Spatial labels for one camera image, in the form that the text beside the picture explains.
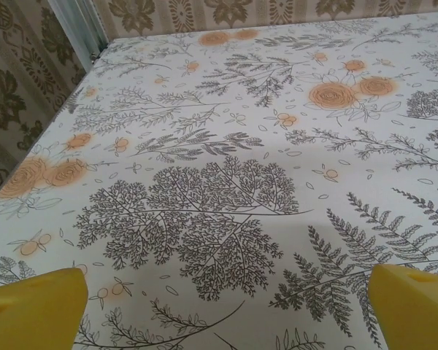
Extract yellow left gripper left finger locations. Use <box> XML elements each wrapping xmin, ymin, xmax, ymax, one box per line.
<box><xmin>0</xmin><ymin>267</ymin><xmax>90</xmax><ymax>350</ymax></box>

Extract aluminium frame post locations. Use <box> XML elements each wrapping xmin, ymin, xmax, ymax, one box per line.
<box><xmin>56</xmin><ymin>0</ymin><xmax>109</xmax><ymax>70</ymax></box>

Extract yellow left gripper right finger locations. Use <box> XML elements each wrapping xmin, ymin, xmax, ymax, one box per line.
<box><xmin>371</xmin><ymin>263</ymin><xmax>438</xmax><ymax>350</ymax></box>

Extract floral print tablecloth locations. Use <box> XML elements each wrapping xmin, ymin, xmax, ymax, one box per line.
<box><xmin>0</xmin><ymin>10</ymin><xmax>438</xmax><ymax>350</ymax></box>

